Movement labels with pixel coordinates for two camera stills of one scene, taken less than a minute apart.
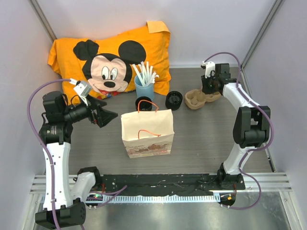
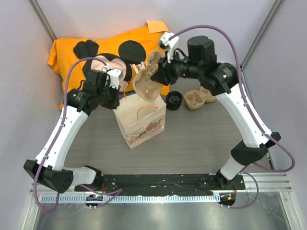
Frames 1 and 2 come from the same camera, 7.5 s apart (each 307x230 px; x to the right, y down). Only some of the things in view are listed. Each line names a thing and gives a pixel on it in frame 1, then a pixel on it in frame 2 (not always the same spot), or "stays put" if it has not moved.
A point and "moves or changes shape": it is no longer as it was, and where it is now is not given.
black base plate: x=190 y=184 stays put
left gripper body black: x=93 y=116 -> x=110 y=96
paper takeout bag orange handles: x=147 y=133 moves or changes shape
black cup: x=173 y=100 stays put
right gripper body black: x=208 y=84 -> x=176 y=69
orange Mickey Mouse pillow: x=106 y=63 stays put
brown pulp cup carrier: x=195 y=99 -> x=147 y=87
